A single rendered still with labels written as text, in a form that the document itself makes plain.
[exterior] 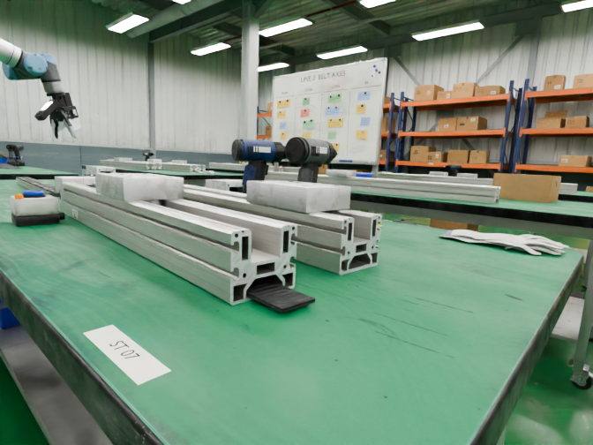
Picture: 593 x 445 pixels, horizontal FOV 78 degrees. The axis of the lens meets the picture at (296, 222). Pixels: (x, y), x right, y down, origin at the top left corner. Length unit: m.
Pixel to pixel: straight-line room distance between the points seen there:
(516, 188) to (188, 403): 2.33
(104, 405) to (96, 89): 12.84
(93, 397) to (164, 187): 0.44
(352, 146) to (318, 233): 3.33
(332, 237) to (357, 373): 0.28
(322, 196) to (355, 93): 3.37
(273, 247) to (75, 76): 12.54
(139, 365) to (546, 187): 2.31
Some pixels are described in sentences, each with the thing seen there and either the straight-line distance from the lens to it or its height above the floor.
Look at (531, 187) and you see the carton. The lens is 2.47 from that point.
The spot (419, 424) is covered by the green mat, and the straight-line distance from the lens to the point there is 0.28.
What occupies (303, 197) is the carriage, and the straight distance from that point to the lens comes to 0.58.
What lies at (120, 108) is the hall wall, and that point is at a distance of 13.24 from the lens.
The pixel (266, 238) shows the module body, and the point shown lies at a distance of 0.47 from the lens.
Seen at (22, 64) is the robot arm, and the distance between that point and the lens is 1.81.
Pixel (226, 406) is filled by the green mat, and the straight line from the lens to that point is 0.28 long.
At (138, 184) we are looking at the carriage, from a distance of 0.70.
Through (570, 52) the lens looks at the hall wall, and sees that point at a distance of 11.35.
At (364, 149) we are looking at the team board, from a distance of 3.80.
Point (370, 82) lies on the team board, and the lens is 3.87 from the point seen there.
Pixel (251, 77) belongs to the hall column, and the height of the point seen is 2.89.
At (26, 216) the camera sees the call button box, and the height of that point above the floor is 0.80.
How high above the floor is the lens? 0.94
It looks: 9 degrees down
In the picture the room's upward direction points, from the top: 2 degrees clockwise
